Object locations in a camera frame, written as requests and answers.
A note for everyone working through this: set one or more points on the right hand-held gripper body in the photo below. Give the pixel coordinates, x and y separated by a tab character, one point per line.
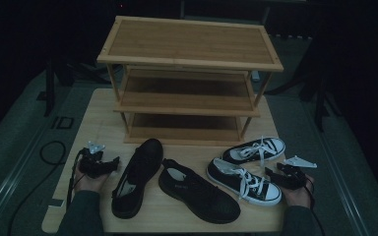
295	178

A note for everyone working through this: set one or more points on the small white object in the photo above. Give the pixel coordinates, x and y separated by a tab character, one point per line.
256	76

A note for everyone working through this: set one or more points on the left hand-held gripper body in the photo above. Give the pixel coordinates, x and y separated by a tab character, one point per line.
90	164

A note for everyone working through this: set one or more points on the wooden shoe rack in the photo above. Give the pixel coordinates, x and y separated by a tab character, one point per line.
190	42

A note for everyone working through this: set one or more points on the black shoe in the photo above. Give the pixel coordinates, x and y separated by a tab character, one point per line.
206	200
141	170

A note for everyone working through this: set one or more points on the person's right hand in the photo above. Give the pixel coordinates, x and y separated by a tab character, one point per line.
298	196

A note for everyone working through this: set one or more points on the black and white sneaker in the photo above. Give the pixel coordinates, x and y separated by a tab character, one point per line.
242	183
242	154

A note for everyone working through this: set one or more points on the black metal stand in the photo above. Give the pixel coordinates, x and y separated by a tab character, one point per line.
321	105
49	88

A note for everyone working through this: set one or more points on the person's left hand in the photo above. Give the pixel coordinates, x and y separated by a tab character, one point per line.
90	185

